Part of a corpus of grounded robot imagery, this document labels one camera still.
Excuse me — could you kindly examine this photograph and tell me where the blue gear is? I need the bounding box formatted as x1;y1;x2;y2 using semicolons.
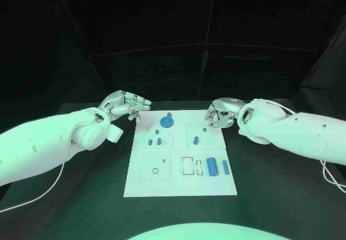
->
158;115;176;129

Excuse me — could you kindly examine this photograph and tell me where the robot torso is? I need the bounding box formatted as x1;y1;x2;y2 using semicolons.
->
127;222;291;240

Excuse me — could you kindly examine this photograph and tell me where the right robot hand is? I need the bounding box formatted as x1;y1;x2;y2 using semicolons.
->
203;97;246;129

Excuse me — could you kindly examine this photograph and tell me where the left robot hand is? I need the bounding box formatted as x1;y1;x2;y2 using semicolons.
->
96;90;152;124

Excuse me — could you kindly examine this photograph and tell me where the thick long blue cylinder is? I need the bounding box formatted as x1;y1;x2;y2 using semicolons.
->
206;157;219;177

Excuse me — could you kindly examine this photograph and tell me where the white task board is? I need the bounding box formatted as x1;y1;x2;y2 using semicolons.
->
122;109;238;198

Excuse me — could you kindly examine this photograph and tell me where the white cable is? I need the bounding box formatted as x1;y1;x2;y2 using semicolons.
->
318;159;346;194
252;98;297;116
0;162;66;213

